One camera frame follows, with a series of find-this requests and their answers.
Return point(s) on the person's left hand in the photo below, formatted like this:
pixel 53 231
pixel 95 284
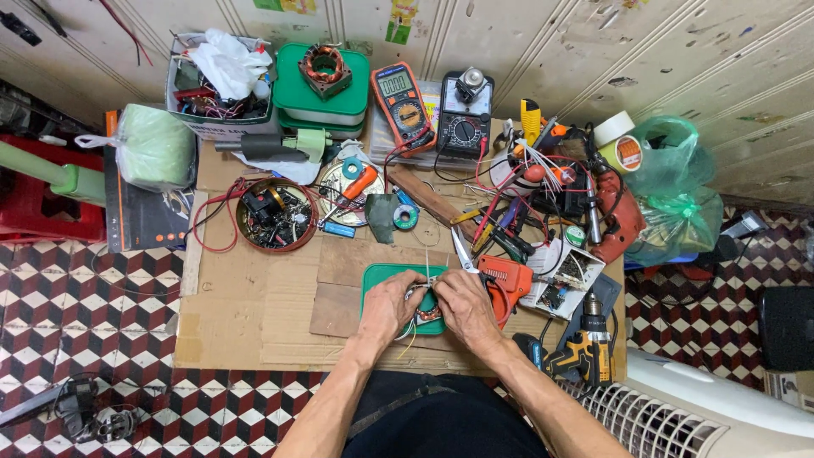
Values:
pixel 385 308

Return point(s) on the person's right hand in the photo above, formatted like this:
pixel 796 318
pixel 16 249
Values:
pixel 470 308

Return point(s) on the person's left fingers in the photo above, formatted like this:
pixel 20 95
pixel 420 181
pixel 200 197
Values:
pixel 412 283

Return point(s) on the person's right fingers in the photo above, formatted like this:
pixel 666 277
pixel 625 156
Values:
pixel 446 289

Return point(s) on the copper wound motor stator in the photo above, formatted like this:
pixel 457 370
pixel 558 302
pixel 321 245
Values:
pixel 429 311

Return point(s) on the green plastic lid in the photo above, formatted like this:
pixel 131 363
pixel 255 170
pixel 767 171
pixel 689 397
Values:
pixel 376 280

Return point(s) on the silver scissors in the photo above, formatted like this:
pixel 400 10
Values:
pixel 462 251

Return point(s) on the brown plywood board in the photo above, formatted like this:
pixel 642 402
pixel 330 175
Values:
pixel 356 257

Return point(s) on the orange soldering gun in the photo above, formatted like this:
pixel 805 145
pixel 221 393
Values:
pixel 509 280

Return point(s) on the green solder spool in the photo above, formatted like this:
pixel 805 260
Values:
pixel 405 217

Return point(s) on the dark green insulation sheet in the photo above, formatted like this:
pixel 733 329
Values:
pixel 381 217

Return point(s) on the brown wooden strip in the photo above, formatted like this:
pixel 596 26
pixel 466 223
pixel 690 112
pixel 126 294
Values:
pixel 432 202

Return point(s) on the small blue battery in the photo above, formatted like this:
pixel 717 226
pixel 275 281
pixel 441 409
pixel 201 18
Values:
pixel 338 229

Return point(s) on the round gold tin lid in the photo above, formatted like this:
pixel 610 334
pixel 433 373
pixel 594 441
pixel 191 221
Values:
pixel 343 197

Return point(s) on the small white parts box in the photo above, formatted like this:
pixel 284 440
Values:
pixel 566 277

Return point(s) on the teal tape roll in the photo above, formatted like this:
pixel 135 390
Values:
pixel 352 168

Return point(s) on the white cup of tools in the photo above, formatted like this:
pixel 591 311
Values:
pixel 512 175

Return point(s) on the person's black shorts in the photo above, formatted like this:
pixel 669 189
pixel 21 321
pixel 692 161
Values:
pixel 439 423

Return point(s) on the round green flux tin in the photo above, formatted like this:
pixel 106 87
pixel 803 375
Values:
pixel 575 236

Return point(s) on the round tin of screws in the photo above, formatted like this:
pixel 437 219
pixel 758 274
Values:
pixel 276 215

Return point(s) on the brown cardboard sheet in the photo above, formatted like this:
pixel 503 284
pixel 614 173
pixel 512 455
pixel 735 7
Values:
pixel 254 318

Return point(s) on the black analog multimeter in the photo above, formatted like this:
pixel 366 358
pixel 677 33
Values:
pixel 464 124

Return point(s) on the orange digital multimeter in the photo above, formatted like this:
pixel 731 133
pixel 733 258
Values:
pixel 402 108

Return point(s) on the red electric drill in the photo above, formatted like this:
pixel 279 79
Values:
pixel 615 216

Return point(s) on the yellow utility knife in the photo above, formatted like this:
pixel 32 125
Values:
pixel 530 118

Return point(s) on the silver metal motor part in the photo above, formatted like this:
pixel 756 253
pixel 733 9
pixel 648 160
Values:
pixel 470 84

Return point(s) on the stacked green lid containers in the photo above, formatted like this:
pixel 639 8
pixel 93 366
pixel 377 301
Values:
pixel 299 95

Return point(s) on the tape roll orange label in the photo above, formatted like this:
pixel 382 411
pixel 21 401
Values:
pixel 626 154

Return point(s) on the square copper motor stator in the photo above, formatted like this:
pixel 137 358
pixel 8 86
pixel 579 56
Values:
pixel 325 70

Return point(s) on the white masking tape roll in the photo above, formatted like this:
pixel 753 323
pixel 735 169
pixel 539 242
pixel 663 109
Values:
pixel 612 127

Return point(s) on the green plastic bag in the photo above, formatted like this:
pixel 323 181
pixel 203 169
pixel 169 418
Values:
pixel 674 191

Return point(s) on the cardboard box of parts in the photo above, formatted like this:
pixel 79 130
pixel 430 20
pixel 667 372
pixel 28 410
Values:
pixel 210 118

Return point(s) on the white fan housing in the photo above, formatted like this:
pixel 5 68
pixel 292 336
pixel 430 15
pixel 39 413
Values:
pixel 687 413

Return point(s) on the black orange carton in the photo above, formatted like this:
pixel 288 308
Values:
pixel 137 216

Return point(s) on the white plastic bag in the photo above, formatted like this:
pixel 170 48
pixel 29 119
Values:
pixel 230 63

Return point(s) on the green block in bag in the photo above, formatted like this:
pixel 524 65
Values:
pixel 154 147

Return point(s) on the small cardboard carton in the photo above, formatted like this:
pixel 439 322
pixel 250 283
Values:
pixel 790 389

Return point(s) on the green fan pole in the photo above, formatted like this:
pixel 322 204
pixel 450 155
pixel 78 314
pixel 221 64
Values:
pixel 57 175

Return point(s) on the red plastic stool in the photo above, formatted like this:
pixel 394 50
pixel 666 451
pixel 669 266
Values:
pixel 38 207

